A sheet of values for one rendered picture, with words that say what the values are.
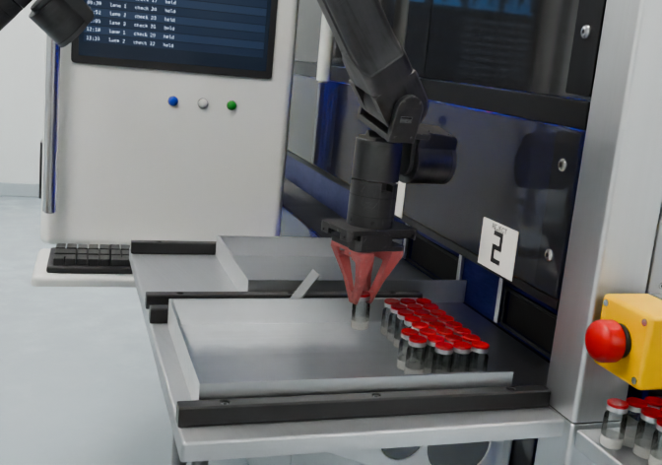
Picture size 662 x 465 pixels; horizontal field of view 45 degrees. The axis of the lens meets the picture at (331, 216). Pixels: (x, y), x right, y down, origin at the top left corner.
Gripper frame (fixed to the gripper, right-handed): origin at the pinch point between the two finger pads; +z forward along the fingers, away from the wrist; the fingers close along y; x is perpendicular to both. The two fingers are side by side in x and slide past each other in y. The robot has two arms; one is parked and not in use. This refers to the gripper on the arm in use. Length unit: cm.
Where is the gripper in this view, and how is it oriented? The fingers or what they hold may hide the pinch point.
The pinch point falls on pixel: (361, 296)
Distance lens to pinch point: 99.8
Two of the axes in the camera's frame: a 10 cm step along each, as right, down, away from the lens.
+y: 8.4, -0.1, 5.5
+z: -1.1, 9.8, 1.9
